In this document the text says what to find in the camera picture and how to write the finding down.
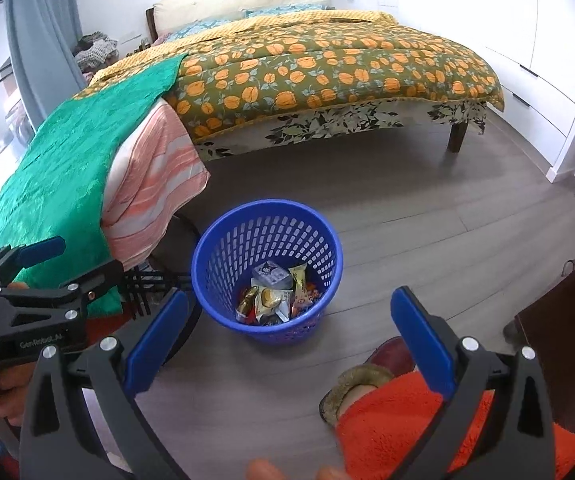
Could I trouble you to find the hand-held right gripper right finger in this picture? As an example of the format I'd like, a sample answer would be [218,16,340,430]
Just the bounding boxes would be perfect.
[389,285,557,480]

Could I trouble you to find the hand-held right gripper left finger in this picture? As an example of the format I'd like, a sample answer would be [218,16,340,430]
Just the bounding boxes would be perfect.
[20,287,191,480]

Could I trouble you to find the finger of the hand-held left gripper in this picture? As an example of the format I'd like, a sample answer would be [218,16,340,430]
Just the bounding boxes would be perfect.
[0,236,67,281]
[0,259,124,328]

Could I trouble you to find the blue plastic basket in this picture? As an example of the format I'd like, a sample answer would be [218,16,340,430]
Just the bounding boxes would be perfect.
[191,200,344,345]

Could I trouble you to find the gold foil wrapper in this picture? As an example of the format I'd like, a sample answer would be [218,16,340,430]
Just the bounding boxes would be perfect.
[236,287,261,321]

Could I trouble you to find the colourful red snack packet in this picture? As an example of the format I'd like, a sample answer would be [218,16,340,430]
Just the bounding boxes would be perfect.
[291,285,324,317]

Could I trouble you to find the yellow snack wrapper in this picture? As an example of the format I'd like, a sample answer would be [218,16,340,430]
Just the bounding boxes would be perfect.
[287,266,308,293]

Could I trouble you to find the person's left hand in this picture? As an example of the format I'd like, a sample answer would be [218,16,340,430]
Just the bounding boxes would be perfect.
[0,360,36,428]

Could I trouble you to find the person's right hand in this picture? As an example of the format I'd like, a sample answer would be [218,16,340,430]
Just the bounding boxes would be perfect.
[248,459,351,480]

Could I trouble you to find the maroon furry slipper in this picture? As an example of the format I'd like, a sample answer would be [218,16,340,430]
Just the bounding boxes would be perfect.
[319,336,418,430]

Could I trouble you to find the orange fleece pants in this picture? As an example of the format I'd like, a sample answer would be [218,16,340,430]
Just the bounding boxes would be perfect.
[335,372,575,480]

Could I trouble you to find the green patterned cloth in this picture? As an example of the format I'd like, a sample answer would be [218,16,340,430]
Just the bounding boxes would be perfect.
[0,54,189,318]

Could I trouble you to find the pink striped sheet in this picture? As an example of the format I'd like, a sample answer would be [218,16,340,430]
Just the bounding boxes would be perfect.
[100,97,212,271]

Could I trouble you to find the dark wooden furniture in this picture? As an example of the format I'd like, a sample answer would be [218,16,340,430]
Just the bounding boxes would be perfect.
[502,240,575,441]

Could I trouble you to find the pile of clothes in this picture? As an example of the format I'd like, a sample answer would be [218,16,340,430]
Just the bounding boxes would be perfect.
[72,32,118,73]

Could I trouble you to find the grey blue curtain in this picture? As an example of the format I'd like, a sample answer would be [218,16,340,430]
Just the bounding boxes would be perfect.
[5,0,86,86]

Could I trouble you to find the leaf print bed skirt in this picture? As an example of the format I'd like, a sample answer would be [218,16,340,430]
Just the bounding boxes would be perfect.
[195,97,488,161]

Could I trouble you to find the teal floral pillow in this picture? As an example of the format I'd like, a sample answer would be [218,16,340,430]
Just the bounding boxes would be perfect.
[165,17,241,41]
[242,4,325,17]

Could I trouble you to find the bed with orange floral quilt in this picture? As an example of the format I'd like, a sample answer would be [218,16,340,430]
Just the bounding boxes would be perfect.
[72,10,505,143]

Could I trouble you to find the cream headboard cushion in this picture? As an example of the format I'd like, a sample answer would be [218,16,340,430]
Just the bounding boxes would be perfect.
[152,0,331,33]

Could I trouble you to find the white wardrobe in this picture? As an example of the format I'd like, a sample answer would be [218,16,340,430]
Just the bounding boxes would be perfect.
[382,0,575,186]

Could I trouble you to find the black folding table frame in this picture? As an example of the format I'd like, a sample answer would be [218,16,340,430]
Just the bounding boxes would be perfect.
[122,212,203,366]

